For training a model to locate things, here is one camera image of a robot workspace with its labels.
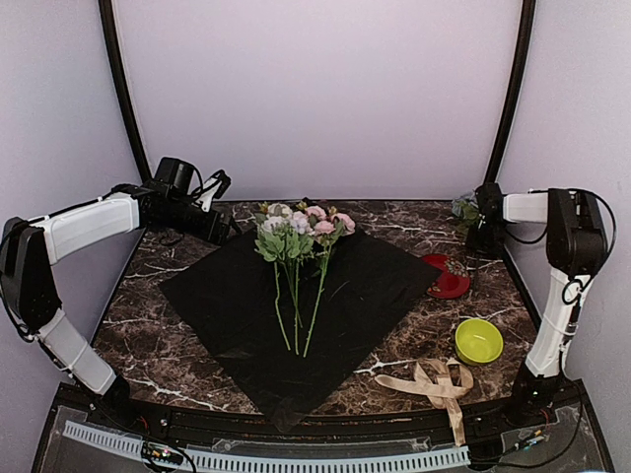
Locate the beige satin ribbon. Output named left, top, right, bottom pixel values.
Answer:
left=375, top=359, right=474, bottom=447

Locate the white pink flower bunch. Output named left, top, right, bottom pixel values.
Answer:
left=254, top=202, right=314, bottom=355

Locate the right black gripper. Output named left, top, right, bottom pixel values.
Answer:
left=465, top=222, right=507, bottom=260

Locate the left black frame post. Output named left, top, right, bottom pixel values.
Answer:
left=98, top=0, right=151, bottom=181

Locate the lime green bowl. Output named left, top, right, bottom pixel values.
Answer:
left=455, top=318, right=504, bottom=366

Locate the pink rose stem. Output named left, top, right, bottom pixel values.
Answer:
left=303, top=206, right=355, bottom=358

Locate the grey slotted cable duct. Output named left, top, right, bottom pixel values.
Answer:
left=61, top=421, right=471, bottom=472

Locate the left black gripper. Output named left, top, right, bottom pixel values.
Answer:
left=157, top=197, right=242, bottom=246

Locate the black front table rail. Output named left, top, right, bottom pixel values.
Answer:
left=122, top=393, right=524, bottom=444

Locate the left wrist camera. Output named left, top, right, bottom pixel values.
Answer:
left=196, top=169, right=232, bottom=213

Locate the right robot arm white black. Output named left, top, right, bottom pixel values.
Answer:
left=466, top=182, right=617, bottom=428

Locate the red floral plate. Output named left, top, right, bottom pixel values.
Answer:
left=422, top=253, right=471, bottom=300

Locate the black frame post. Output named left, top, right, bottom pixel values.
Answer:
left=483, top=0, right=536, bottom=183
left=98, top=0, right=151, bottom=181

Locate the black wrapping paper sheet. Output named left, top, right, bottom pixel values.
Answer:
left=160, top=230, right=440, bottom=433

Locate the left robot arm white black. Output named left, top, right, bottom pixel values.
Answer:
left=1, top=157, right=237, bottom=430

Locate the blue hydrangea flower stem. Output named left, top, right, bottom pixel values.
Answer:
left=452, top=192, right=480, bottom=236

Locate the right black frame post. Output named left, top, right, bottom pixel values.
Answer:
left=483, top=0, right=536, bottom=183

